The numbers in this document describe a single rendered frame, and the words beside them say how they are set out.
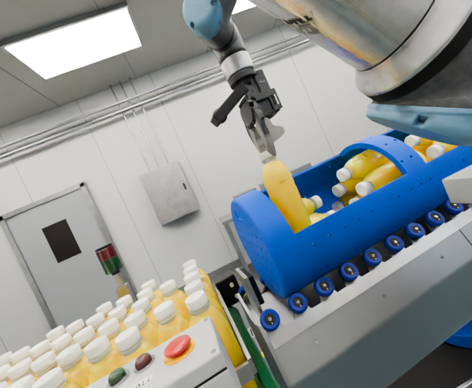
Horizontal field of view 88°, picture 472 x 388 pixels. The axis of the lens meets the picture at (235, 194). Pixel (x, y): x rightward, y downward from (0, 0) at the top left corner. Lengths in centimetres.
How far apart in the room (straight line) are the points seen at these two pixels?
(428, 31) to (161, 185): 361
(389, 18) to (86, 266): 428
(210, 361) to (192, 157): 373
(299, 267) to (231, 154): 352
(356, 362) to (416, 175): 47
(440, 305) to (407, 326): 12
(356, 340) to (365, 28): 60
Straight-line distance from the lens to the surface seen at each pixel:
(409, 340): 85
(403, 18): 27
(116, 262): 101
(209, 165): 395
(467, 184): 46
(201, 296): 48
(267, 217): 54
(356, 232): 64
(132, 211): 406
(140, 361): 40
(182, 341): 37
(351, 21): 26
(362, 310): 69
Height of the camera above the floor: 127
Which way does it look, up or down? 2 degrees down
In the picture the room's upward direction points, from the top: 24 degrees counter-clockwise
